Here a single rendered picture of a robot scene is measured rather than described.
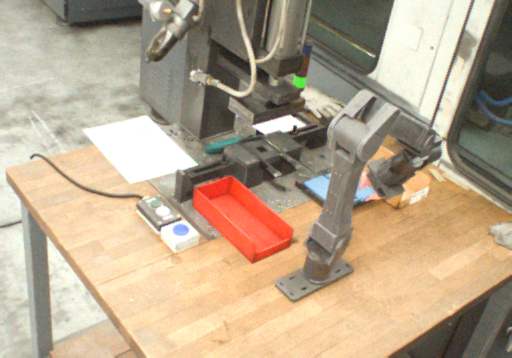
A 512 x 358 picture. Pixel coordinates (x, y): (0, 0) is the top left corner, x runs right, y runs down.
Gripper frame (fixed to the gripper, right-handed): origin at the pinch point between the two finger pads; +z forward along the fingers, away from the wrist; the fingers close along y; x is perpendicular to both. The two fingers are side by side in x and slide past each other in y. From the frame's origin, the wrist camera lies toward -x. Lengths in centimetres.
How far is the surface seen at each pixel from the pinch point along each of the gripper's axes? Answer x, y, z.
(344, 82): -53, 47, 33
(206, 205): 34.7, 15.5, 14.9
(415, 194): -20.2, -5.1, 3.6
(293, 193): 7.0, 10.8, 16.6
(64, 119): -22, 141, 193
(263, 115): 16.1, 28.7, 0.7
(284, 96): 10.9, 30.1, -4.1
